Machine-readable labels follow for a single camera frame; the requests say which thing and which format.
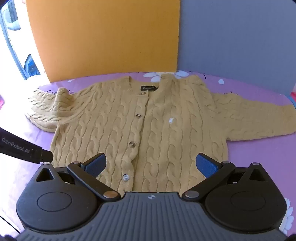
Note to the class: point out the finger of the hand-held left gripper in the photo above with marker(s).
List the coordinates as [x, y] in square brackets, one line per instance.
[46, 157]

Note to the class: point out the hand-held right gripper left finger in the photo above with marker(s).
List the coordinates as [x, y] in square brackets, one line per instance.
[96, 163]

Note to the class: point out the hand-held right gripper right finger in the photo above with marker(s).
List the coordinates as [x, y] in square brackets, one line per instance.
[204, 163]

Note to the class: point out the pink floral printed bed sheet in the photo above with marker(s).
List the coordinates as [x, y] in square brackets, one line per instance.
[259, 160]

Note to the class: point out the orange board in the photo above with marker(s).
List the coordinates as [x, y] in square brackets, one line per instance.
[104, 37]

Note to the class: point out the grey board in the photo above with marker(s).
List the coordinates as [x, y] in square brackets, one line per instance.
[235, 34]

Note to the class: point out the blue window frame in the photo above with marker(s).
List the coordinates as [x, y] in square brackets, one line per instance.
[13, 51]

